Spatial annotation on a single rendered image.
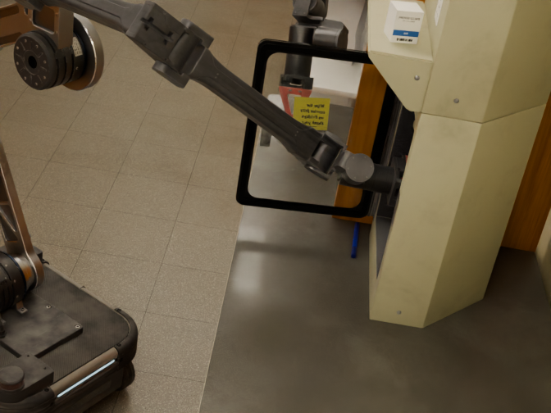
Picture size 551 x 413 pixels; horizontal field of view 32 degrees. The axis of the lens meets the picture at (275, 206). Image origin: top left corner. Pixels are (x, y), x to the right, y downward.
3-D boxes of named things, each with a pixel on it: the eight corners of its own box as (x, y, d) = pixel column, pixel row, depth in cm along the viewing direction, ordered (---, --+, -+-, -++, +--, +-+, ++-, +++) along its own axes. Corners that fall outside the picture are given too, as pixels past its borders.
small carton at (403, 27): (409, 34, 174) (416, 2, 171) (416, 44, 169) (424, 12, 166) (383, 31, 173) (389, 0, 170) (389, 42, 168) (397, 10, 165)
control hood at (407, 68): (413, 47, 196) (424, 1, 191) (421, 114, 169) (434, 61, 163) (358, 38, 196) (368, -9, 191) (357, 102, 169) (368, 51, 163)
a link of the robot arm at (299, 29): (297, 23, 209) (286, 20, 204) (325, 25, 206) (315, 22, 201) (293, 54, 210) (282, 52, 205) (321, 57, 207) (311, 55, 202)
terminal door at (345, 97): (366, 219, 217) (404, 57, 196) (234, 204, 214) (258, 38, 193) (366, 217, 217) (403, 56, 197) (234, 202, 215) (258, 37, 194)
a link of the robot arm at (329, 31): (311, 7, 212) (298, -9, 205) (359, 11, 207) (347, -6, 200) (298, 57, 211) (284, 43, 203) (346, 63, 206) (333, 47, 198)
